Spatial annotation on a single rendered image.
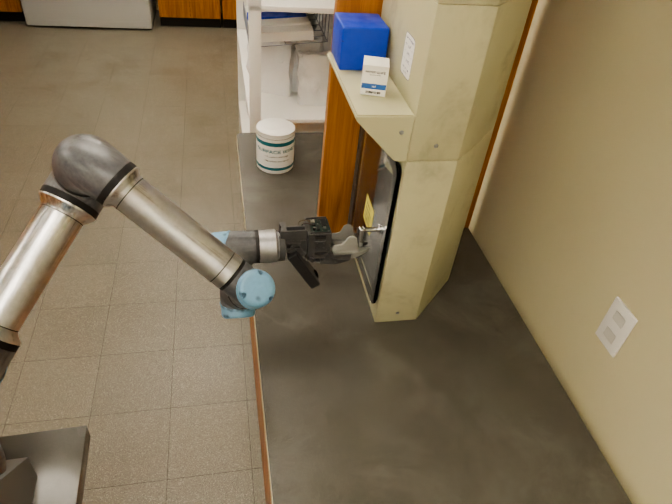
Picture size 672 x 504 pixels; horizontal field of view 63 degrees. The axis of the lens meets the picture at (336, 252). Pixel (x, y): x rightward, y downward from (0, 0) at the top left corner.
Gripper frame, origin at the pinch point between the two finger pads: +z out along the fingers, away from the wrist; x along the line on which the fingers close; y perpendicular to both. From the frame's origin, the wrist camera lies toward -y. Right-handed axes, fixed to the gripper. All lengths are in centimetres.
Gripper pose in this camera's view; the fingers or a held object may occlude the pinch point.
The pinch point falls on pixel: (362, 248)
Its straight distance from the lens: 130.0
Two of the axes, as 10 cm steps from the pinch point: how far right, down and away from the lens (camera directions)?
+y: 0.8, -7.9, -6.0
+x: -1.9, -6.1, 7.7
